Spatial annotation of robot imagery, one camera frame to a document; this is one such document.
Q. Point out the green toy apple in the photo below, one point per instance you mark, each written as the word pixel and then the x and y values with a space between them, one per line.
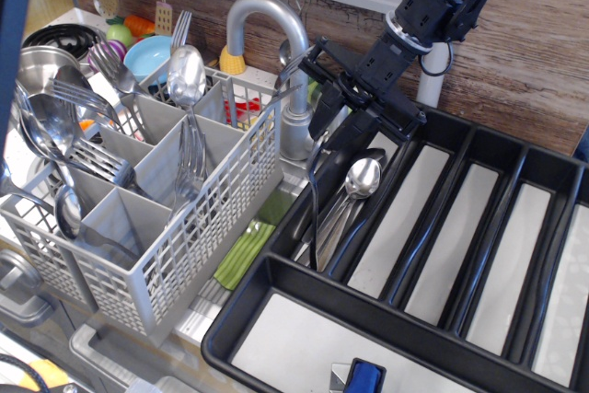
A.
pixel 121 33

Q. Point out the black cutlery tray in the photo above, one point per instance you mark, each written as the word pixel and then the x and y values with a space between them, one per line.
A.
pixel 466 271

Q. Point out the steel spoon front left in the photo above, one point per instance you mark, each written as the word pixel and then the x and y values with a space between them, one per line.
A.
pixel 69 214

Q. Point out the steel pot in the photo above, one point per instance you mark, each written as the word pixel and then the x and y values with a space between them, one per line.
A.
pixel 39 65

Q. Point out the hanging toy spatula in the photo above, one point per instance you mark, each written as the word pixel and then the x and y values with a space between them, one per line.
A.
pixel 164 17

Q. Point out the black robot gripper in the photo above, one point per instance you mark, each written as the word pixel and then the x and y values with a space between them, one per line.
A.
pixel 367 84

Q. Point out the grey metal pole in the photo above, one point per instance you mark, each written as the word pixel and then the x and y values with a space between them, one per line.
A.
pixel 435 65

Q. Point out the green toy can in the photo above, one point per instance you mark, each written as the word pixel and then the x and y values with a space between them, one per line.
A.
pixel 315 98

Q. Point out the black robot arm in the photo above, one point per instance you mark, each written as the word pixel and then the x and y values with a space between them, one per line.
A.
pixel 426 22

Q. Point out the orange toy carrot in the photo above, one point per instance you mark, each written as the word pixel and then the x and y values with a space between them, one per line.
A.
pixel 139 26

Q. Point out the steel fork lower left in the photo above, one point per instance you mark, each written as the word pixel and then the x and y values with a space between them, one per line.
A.
pixel 97 160

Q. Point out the blue plastic bowl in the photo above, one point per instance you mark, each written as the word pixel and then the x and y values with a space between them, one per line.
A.
pixel 147 55

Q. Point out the purple toy onion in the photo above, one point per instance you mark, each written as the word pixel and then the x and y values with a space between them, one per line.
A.
pixel 114 48

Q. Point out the yellow toy corn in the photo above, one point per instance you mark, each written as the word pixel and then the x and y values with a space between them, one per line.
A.
pixel 231 64

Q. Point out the grey plastic cutlery basket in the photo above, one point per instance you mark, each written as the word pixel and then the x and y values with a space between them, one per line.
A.
pixel 176 253

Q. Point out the steel fork back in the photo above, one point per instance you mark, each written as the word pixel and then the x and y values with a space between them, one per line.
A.
pixel 119 76

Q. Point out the steel spoon in tray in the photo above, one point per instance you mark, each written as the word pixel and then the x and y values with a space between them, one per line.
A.
pixel 361 182

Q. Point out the steel spoon far left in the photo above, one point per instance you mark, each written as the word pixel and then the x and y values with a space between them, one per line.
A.
pixel 8 186

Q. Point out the blue object bottom edge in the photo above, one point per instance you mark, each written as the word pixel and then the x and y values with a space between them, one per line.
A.
pixel 358 376

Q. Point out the steel fork by faucet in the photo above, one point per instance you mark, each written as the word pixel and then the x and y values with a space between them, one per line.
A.
pixel 280 90

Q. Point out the black stove burner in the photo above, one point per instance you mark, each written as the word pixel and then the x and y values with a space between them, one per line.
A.
pixel 75 39

